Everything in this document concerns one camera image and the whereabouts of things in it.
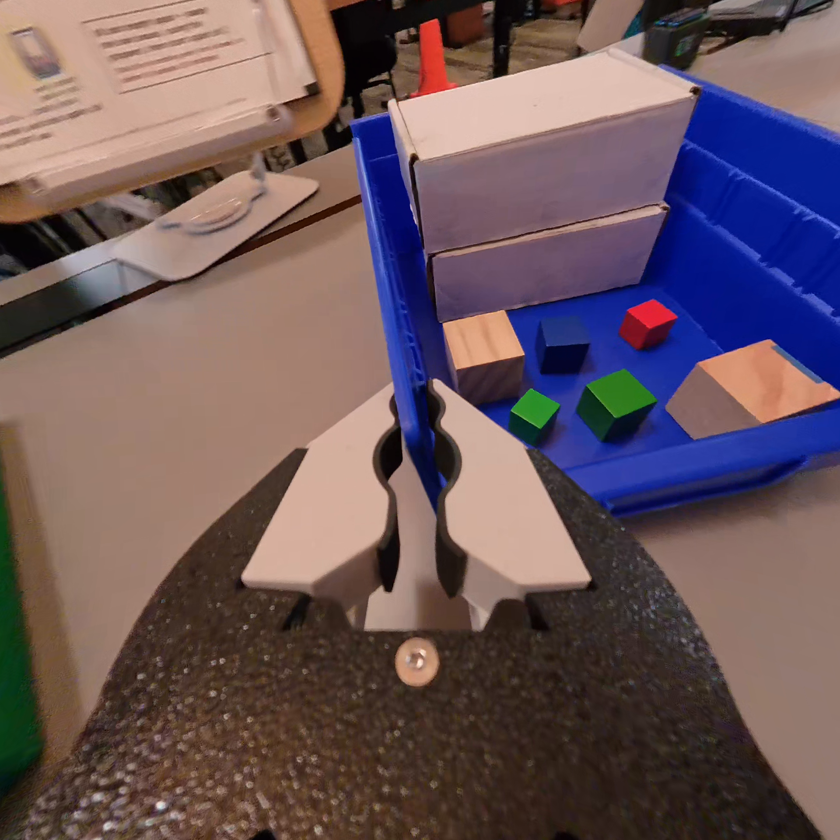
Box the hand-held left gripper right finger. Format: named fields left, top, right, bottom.
left=430, top=379, right=593, bottom=632

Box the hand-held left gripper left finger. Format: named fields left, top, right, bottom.
left=240, top=382, right=403, bottom=626

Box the small green cube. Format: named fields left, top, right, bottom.
left=508, top=388, right=561, bottom=448

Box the medium green cube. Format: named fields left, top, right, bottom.
left=576, top=369, right=659, bottom=445

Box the plain wooden cube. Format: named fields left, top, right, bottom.
left=443, top=310, right=526, bottom=406

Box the dark blue cube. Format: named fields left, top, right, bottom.
left=535, top=315, right=592, bottom=375

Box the red cube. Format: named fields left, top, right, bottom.
left=619, top=299, right=679, bottom=350

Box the white cardboard mailer box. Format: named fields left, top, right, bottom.
left=388, top=51, right=700, bottom=256
left=427, top=203, right=671, bottom=324

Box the large wooden cube grey face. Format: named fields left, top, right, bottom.
left=665, top=339, right=840, bottom=441

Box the green plastic bin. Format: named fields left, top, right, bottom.
left=0, top=459, right=44, bottom=796

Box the blue plastic bin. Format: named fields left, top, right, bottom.
left=351, top=62, right=840, bottom=521

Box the orange traffic cone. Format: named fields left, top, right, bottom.
left=410, top=18, right=459, bottom=98

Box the printed instruction sheet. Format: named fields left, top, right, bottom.
left=0, top=0, right=320, bottom=193

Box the dark electronic device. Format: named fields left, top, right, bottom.
left=642, top=10, right=714, bottom=72

